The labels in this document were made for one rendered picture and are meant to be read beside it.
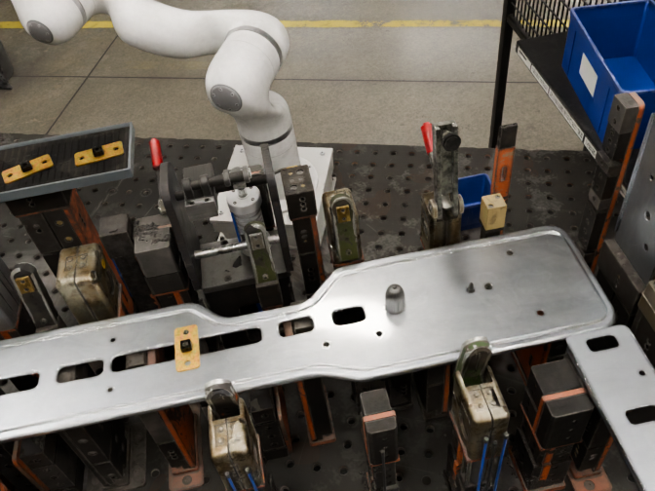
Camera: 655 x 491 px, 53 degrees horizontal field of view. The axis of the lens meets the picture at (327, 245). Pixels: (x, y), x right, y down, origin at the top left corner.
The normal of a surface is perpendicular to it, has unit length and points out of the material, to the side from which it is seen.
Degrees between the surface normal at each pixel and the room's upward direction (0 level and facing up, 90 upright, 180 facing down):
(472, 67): 0
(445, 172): 81
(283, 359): 0
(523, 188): 0
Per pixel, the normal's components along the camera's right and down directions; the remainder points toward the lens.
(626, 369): -0.10, -0.68
